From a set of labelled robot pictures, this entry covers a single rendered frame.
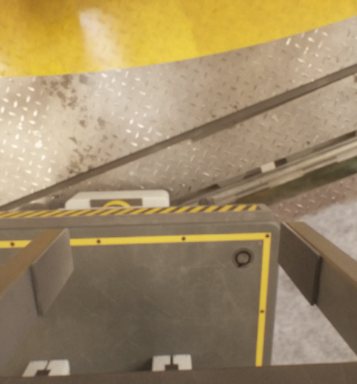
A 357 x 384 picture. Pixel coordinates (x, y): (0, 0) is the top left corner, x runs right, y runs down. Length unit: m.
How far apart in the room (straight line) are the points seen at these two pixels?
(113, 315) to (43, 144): 0.51
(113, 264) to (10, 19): 0.68
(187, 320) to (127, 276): 0.16
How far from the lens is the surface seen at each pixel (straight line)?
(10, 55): 0.92
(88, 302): 0.62
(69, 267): 0.17
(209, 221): 0.52
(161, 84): 0.81
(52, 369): 0.71
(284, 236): 0.16
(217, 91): 0.82
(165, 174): 0.81
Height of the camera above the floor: 0.80
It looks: 75 degrees down
